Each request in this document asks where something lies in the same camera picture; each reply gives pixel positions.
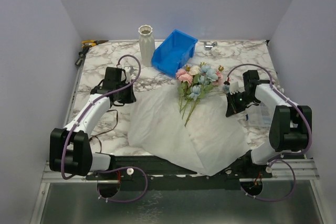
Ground yellow handled pliers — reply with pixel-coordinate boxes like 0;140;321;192
81;40;108;48

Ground aluminium frame rail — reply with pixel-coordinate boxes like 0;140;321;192
40;161;99;184

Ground blue flower stem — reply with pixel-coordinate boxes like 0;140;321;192
180;62;215;127

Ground clear plastic organizer box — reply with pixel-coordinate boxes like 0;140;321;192
246;103;272;128

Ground blue plastic bin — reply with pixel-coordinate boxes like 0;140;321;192
151;29;198;78

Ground small pink rose stem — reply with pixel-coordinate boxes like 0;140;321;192
206;65;224;89

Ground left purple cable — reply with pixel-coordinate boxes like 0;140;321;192
60;55;149;204

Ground metal bracket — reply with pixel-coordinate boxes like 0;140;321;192
204;41;218;51

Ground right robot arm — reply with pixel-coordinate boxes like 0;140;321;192
226;70;312;178

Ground white ribbed ceramic vase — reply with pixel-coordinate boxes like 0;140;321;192
138;25;155;67

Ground white wrapping paper sheet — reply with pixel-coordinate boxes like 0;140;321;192
128;85;249;176

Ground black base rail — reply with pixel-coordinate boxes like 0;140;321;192
85;153;274;190

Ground small white cylinder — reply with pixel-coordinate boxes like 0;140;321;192
211;47;221;55

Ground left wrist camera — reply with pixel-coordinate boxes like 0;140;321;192
121;66;134;83

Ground cream rose stem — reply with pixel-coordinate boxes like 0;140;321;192
188;66;201;76

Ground brown ribbon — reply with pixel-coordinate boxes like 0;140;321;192
88;108;120;154

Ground purple cable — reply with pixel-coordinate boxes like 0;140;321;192
60;55;149;204
227;63;313;202

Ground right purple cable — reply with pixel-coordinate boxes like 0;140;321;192
227;63;313;202

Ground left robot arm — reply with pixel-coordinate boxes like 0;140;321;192
49;66;136;179

